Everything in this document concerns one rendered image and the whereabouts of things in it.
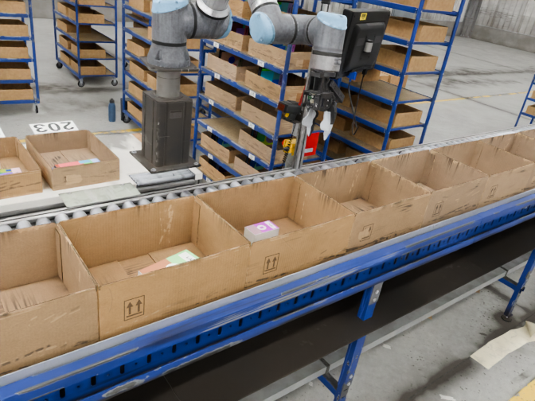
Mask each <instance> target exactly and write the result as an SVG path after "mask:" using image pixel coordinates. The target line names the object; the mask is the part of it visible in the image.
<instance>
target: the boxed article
mask: <svg viewBox="0 0 535 401"><path fill-rule="evenodd" d="M278 234H279V228H278V227H277V226H276V225H274V224H273V223H272V222H271V221H270V220H268V221H264V222H261V223H258V224H253V225H250V226H247V227H244V237H246V238H247V239H248V240H249V241H251V243H253V242H256V241H259V240H262V239H267V238H271V237H273V236H277V235H278Z"/></svg>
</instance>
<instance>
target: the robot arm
mask: <svg viewBox="0 0 535 401"><path fill-rule="evenodd" d="M228 2H229V0H196V2H189V0H153V4H152V10H151V11H152V43H151V47H150V50H149V52H148V54H147V62H148V63H149V64H152V65H155V66H159V67H164V68H185V67H188V66H190V57H189V53H188V50H187V47H186V42H187V39H214V40H217V39H222V38H225V37H227V36H228V34H229V33H230V31H231V28H232V11H231V9H230V7H229V4H228ZM248 4H249V6H250V9H251V12H252V16H251V18H250V22H249V28H250V34H251V36H252V39H253V40H254V41H255V42H256V43H259V44H264V45H269V44H272V45H313V52H312V57H311V63H310V68H313V69H314V70H313V72H310V81H309V87H308V90H303V98H304V95H306V101H305V103H304V102H303V98H302V105H301V107H305V106H307V111H308V115H307V117H305V118H304V119H303V120H302V124H303V125H304V126H306V127H307V134H308V136H310V135H311V134H312V132H313V130H314V125H315V120H316V118H317V117H318V111H324V114H323V120H322V121H321V123H320V128H321V130H324V133H323V140H326V138H327V137H328V135H329V133H330V131H331V129H332V126H333V124H334V120H335V118H336V115H337V106H336V103H342V102H343V100H344V98H345V96H344V95H343V93H342V91H341V90H340V89H339V87H338V86H337V84H336V83H335V82H334V80H331V79H330V77H335V76H336V72H339V69H340V64H341V58H342V50H343V45H344V39H345V34H346V29H347V26H346V24H347V17H346V16H344V15H341V14H333V13H328V12H323V11H319V12H318V14H317V16H316V15H306V14H282V13H281V9H280V8H279V4H278V3H277V1H276V0H248ZM319 77H320V78H319ZM307 96H308V99H307Z"/></svg>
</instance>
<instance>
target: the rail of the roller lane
mask: <svg viewBox="0 0 535 401"><path fill-rule="evenodd" d="M524 127H526V128H527V127H535V123H534V124H529V125H524V126H519V127H511V128H506V129H502V130H494V131H489V132H484V133H480V134H472V135H467V136H462V137H457V138H449V139H444V140H440V141H435V142H427V143H423V144H418V145H413V146H405V147H401V148H396V149H391V150H382V151H378V152H373V153H369V154H361V155H356V156H351V157H347V158H339V159H334V160H329V161H324V162H316V163H311V164H307V165H302V168H301V169H299V170H300V171H304V169H305V168H309V169H311V170H312V169H313V168H314V167H315V166H317V167H319V168H321V167H322V166H323V165H328V166H330V165H331V164H332V163H335V164H337V165H338V163H339V162H345V163H346V162H347V161H349V160H351V161H353V162H354V161H355V159H357V158H359V159H361V160H362V158H370V157H371V156H374V157H377V155H379V154H381V155H383V156H384V155H385V154H387V153H388V154H391V153H392V152H396V153H398V151H400V150H401V151H403V152H404V151H405V150H411V149H412V148H414V149H417V148H418V147H421V148H423V147H424V146H427V147H429V146H430V145H433V146H434V145H435V144H439V145H440V144H441V143H445V144H446V142H452V141H457V140H461V141H462V140H463V139H468V138H473V137H475V138H477V137H478V136H480V137H482V136H483V135H485V136H486V135H487V134H489V135H491V134H495V133H500V132H502V133H503V132H504V131H508V130H516V129H520V128H522V129H523V128H524ZM296 170H297V169H294V168H292V167H290V168H285V169H277V170H272V171H267V172H262V173H254V174H249V175H245V176H240V177H232V178H228V179H224V180H221V181H210V182H206V183H200V184H196V185H188V186H183V187H178V188H174V189H166V190H161V191H157V192H152V193H144V194H141V195H137V196H132V197H124V198H119V199H114V200H106V201H101V202H96V203H92V204H83V205H79V206H74V207H69V208H59V209H55V210H50V211H46V212H37V213H33V214H28V215H24V216H15V217H10V218H7V219H4V220H0V225H1V224H7V225H9V226H10V227H11V229H12V230H15V229H16V226H17V224H18V223H19V222H20V221H23V220H26V221H29V222H30V223H31V225H32V226H36V221H37V219H39V218H41V217H47V218H49V220H50V221H51V223H55V221H54V220H55V217H56V216H57V215H58V214H61V213H64V214H66V215H67V216H68V218H69V219H72V215H73V213H74V212H75V211H78V210H82V211H84V212H85V213H86V214H87V216H89V215H90V211H91V210H92V209H93V208H94V207H99V208H101V209H102V210H103V211H104V212H106V209H107V207H108V205H110V204H116V205H117V206H118V207H119V208H120V209H121V208H122V206H123V204H124V203H125V202H126V201H131V202H133V203H134V204H135V206H138V202H139V200H140V199H143V198H146V199H147V200H148V201H149V202H150V203H152V200H153V198H154V197H156V196H161V197H163V198H164V199H165V200H166V197H167V196H168V195H169V194H170V193H175V194H176V195H177V196H178V197H180V194H181V193H182V192H183V191H185V190H187V191H189V192H190V193H192V194H193V191H194V190H195V189H197V188H200V189H203V190H204V191H205V190H206V189H207V188H208V187H209V186H214V187H215V188H216V189H218V187H219V185H221V184H226V185H227V186H229V187H230V185H231V183H232V182H234V181H237V182H238V183H240V184H241V183H242V181H243V180H245V179H248V180H250V181H251V182H252V181H253V179H254V178H256V177H259V178H261V179H262V180H263V179H264V177H265V176H267V175H269V176H271V177H274V176H275V175H276V174H277V173H280V174H282V175H284V174H285V173H286V172H291V173H294V172H295V171H296Z"/></svg>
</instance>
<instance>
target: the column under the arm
mask: <svg viewBox="0 0 535 401"><path fill-rule="evenodd" d="M192 110H193V99H191V98H190V97H188V96H187V95H185V94H183V93H182V92H180V96H179V97H175V98H166V97H161V96H157V95H156V90H147V91H143V107H142V117H143V119H142V149H141V150H133V151H130V154H131V155H132V156H133V157H134V158H135V159H136V160H137V161H138V162H139V163H140V164H141V165H142V166H144V167H145V168H146V169H147V170H148V171H149V172H150V173H151V174H153V173H163V172H169V171H174V170H180V169H189V168H195V167H200V166H201V164H200V163H198V162H197V161H196V160H194V159H193V158H192V157H190V155H189V148H190V135H191V122H192Z"/></svg>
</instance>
